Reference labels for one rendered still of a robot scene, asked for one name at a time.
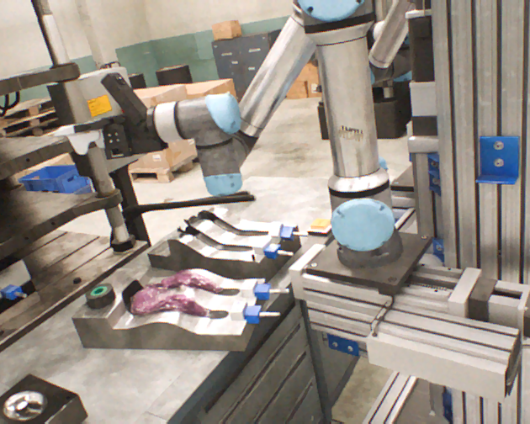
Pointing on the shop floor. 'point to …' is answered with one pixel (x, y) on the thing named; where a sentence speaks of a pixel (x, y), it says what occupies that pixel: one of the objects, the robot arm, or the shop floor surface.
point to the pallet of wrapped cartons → (163, 162)
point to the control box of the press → (92, 92)
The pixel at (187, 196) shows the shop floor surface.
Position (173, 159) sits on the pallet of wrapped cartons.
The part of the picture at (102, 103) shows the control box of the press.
